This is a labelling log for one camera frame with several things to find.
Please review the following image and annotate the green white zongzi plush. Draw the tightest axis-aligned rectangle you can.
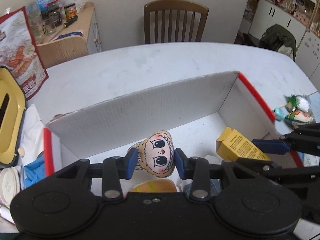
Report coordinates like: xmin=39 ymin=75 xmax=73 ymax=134
xmin=284 ymin=110 xmax=316 ymax=126

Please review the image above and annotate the green jacket on chair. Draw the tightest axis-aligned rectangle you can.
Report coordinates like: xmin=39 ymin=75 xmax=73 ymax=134
xmin=260 ymin=24 xmax=297 ymax=61

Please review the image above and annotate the wooden side cabinet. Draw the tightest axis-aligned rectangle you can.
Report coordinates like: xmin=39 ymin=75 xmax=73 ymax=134
xmin=37 ymin=2 xmax=102 ymax=68

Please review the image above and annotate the yellow small carton box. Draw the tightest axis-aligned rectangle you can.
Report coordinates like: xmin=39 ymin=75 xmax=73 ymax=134
xmin=216 ymin=127 xmax=271 ymax=161

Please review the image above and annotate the white round lid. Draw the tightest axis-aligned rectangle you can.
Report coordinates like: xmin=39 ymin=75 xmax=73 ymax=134
xmin=0 ymin=167 xmax=21 ymax=208

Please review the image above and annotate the bag of white beads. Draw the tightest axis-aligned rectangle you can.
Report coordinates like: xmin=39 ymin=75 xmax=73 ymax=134
xmin=285 ymin=95 xmax=311 ymax=112

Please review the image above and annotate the teal oval case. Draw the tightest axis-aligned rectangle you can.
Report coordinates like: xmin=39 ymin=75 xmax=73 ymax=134
xmin=273 ymin=107 xmax=286 ymax=121

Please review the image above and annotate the doll face plush pouch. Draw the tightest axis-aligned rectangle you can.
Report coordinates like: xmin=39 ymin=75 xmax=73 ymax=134
xmin=127 ymin=131 xmax=175 ymax=178

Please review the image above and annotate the blue rubber glove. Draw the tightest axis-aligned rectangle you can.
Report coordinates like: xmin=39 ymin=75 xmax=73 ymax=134
xmin=20 ymin=156 xmax=46 ymax=189

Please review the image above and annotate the white wall cabinet unit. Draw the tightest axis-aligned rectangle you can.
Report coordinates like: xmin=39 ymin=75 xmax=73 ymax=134
xmin=236 ymin=0 xmax=319 ymax=88

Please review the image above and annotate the yellow tissue box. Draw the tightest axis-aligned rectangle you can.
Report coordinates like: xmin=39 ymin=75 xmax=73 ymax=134
xmin=1 ymin=66 xmax=26 ymax=168

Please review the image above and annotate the red white snack bag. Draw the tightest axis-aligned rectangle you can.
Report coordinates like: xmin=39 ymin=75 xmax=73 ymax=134
xmin=1 ymin=7 xmax=48 ymax=100

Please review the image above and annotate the brown wooden chair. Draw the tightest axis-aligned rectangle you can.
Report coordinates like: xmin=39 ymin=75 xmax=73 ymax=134
xmin=143 ymin=0 xmax=209 ymax=44

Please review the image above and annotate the blue globe toy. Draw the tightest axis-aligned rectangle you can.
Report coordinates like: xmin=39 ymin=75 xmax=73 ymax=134
xmin=36 ymin=0 xmax=55 ymax=13

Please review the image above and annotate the red and white cardboard box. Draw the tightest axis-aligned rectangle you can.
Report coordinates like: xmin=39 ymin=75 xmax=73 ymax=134
xmin=47 ymin=72 xmax=291 ymax=166

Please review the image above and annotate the yellow pig plush toy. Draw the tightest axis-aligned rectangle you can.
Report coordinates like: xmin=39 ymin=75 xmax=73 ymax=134
xmin=129 ymin=179 xmax=177 ymax=193

